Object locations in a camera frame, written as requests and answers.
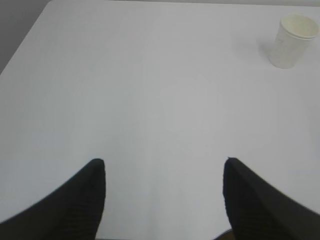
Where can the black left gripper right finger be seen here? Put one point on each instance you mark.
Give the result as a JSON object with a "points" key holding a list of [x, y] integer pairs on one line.
{"points": [[258, 211]]}

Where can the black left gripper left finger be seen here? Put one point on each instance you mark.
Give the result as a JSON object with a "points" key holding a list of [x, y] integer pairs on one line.
{"points": [[71, 212]]}

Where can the white paper cup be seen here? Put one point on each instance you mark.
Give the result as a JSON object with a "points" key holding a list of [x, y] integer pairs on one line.
{"points": [[294, 35]]}

